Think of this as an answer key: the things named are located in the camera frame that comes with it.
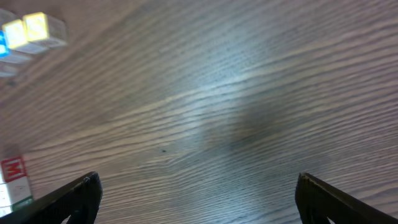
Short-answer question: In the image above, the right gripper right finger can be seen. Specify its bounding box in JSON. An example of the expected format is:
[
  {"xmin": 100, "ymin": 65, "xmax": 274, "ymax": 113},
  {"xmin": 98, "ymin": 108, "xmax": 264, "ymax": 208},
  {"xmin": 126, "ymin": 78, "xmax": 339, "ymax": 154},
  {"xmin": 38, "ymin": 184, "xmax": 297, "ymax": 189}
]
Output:
[{"xmin": 295, "ymin": 173, "xmax": 397, "ymax": 224}]

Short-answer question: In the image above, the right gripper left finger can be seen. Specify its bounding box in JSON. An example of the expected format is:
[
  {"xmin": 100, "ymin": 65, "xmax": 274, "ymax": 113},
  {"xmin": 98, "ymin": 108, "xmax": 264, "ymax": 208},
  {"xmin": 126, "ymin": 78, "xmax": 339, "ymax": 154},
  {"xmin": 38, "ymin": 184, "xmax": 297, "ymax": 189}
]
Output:
[{"xmin": 1, "ymin": 172, "xmax": 103, "ymax": 224}]

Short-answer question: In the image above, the white block green pattern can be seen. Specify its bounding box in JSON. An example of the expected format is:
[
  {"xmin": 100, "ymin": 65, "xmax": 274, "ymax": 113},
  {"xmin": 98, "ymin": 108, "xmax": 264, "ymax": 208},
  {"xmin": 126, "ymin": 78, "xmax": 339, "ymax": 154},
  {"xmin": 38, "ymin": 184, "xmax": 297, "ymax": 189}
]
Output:
[{"xmin": 1, "ymin": 177, "xmax": 34, "ymax": 217}]

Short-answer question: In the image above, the white block red base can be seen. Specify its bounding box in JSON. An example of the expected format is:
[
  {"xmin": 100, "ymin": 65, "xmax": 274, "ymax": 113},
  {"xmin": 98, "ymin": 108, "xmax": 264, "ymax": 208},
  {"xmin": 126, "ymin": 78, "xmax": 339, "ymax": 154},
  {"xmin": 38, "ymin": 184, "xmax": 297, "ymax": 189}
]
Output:
[{"xmin": 1, "ymin": 156, "xmax": 27, "ymax": 184}]

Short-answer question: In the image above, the yellow block right row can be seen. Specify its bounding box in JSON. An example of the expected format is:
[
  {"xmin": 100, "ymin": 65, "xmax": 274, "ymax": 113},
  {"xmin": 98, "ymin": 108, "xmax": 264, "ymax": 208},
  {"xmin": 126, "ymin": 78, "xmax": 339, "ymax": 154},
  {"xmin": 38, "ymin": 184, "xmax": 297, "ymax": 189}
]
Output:
[{"xmin": 22, "ymin": 12, "xmax": 68, "ymax": 48}]

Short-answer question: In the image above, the yellow block row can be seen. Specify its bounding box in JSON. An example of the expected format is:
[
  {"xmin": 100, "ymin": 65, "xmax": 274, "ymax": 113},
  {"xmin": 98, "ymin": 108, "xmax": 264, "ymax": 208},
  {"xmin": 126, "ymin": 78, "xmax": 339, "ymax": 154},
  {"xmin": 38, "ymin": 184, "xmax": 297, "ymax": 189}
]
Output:
[
  {"xmin": 22, "ymin": 12, "xmax": 68, "ymax": 48},
  {"xmin": 2, "ymin": 19, "xmax": 49, "ymax": 55}
]

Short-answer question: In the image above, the yellow block middle row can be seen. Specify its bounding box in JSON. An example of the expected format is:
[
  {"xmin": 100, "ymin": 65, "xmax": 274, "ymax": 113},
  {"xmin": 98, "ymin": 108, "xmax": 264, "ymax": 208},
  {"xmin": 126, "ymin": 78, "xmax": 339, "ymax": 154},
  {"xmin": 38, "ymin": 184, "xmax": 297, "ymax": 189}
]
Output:
[{"xmin": 2, "ymin": 19, "xmax": 49, "ymax": 55}]

